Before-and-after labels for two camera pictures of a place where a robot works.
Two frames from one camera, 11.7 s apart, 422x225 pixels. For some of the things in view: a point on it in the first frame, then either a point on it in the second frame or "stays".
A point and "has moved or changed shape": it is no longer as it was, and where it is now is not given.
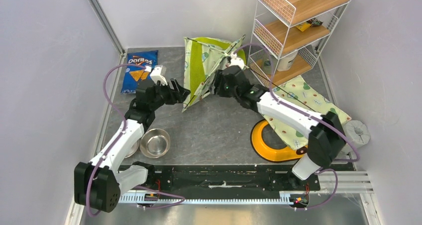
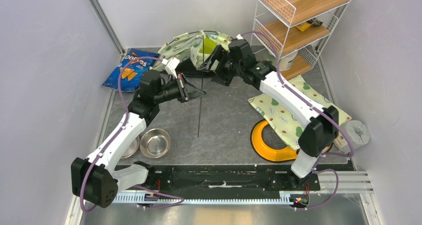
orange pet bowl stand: x=281 y=155 stays
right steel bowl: x=155 y=143 stays
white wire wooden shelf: x=291 y=25 stays
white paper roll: x=285 y=63 stays
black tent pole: x=212 y=71 has moved or changed shape
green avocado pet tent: x=203 y=57 has moved or changed shape
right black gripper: x=219 y=77 -> x=225 y=79
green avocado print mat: x=298 y=93 stays
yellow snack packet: x=303 y=26 stays
